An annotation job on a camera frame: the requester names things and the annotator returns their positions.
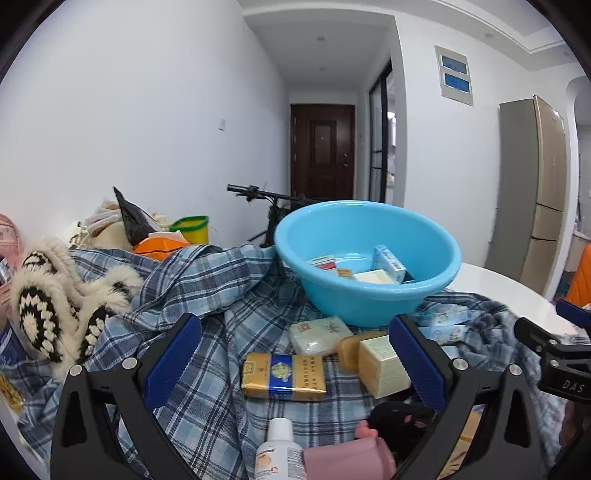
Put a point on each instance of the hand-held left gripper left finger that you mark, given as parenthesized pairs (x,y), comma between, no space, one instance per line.
(171,364)

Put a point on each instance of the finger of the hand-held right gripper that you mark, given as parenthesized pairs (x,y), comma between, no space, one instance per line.
(572,311)
(549,350)

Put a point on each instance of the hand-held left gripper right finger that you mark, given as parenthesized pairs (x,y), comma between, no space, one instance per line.
(415,360)

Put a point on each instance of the large cream cardboard box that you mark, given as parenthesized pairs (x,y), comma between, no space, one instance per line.
(381,369)

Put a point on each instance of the black plush toy pink paw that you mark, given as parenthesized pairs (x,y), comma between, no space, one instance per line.
(392,415)

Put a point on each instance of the blue plastic basin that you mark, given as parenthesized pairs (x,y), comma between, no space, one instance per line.
(369,304)

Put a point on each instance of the gold and blue cigarette pack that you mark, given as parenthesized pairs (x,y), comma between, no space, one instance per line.
(281,376)

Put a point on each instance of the pink plastic cup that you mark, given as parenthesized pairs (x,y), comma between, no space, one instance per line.
(346,461)

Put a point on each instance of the orange chair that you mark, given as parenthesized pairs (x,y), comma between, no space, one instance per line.
(582,277)

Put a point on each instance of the blue plaid shirt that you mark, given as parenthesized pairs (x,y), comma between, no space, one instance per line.
(207,323)

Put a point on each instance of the amber translucent soap box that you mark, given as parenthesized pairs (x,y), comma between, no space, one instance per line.
(348,350)

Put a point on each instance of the pale green wrapped packet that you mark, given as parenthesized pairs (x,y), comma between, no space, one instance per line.
(318,334)

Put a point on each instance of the small blue white box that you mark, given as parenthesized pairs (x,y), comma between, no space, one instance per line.
(388,261)

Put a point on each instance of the tiny orange box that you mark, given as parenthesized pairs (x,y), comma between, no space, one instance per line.
(345,272)

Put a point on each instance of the orange packet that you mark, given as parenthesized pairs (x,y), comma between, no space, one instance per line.
(157,244)

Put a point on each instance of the red and white box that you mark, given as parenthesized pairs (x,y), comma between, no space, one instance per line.
(323,264)

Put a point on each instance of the gold grey refrigerator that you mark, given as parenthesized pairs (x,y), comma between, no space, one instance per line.
(531,184)

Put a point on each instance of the yellow cup green rim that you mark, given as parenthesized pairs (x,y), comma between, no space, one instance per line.
(194,230)

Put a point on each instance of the black white crochet fur garment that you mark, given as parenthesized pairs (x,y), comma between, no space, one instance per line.
(41,318)

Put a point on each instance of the white plastic bottle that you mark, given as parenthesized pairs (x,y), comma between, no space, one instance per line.
(279,457)

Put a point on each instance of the black snack bag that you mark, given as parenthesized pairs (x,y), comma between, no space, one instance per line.
(134,221)

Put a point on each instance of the beige fabric bag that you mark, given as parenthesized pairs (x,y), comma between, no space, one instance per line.
(106,230)

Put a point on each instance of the dark blue box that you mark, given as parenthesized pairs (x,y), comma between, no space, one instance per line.
(11,344)

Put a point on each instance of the gold yellow packet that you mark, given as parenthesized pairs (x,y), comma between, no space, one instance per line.
(10,392)

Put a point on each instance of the black bicycle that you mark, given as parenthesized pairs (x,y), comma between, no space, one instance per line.
(272,217)

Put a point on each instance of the pink fabric item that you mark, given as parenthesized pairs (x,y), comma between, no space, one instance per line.
(9,240)

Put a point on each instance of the black framed glass door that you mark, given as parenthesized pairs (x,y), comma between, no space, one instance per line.
(376,138)

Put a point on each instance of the dark brown door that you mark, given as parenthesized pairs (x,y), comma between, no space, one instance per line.
(323,147)

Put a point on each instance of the white wall electrical panel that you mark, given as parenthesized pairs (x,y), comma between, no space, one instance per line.
(455,76)

